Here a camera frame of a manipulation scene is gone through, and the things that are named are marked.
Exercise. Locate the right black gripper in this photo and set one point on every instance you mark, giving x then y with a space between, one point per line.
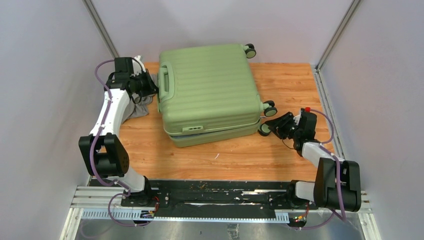
278 124

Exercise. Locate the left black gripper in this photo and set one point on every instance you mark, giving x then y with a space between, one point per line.
151 88

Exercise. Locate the green suitcase wheel front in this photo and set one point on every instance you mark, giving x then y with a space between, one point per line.
264 130

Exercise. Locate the green suitcase wheel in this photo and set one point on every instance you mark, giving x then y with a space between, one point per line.
264 130
250 51

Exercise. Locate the green suitcase wheel lid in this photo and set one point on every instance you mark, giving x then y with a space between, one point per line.
269 108

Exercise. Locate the green suitcase blue lining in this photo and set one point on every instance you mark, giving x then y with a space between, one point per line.
207 94

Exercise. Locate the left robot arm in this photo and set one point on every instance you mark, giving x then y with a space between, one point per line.
104 155

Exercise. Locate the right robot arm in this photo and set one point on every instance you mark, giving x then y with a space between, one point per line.
337 184

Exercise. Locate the crumpled grey-green cloth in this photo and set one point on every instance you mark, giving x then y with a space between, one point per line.
140 111

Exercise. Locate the green suitcase wheel rear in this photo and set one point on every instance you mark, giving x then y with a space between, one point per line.
250 51

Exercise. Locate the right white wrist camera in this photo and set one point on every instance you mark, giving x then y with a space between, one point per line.
298 117

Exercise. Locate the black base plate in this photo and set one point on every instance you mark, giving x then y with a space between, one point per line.
216 199

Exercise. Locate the aluminium frame rail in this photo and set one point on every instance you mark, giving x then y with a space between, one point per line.
95 213

